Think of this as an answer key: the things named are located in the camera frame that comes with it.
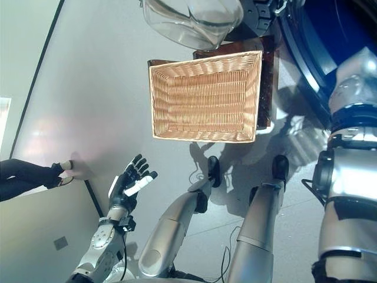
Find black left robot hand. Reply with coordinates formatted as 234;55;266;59
108;154;159;212

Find round washing machine door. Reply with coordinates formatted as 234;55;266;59
138;0;286;51

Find grey front-load washing machine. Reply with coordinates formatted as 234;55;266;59
273;0;377;130

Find silver left robot leg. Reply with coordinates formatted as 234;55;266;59
137;155;221;278

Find silver robot leg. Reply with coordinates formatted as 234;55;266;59
228;154;290;283
137;155;221;278

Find bystander dark-clothed limb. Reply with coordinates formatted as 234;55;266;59
0;159;74;185
0;175;74;203

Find wicker laundry basket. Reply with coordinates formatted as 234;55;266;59
148;50;264;144

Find silver right robot leg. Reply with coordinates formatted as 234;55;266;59
228;154;290;283

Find dark brown wooden stand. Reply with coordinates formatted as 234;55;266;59
147;35;276;135

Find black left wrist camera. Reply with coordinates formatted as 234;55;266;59
119;215;136;233

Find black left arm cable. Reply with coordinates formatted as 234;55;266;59
120;232;128;281

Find grey wall socket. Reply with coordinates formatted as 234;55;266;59
53;235;69;251

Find thin dark wire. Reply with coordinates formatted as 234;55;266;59
219;225;241;281

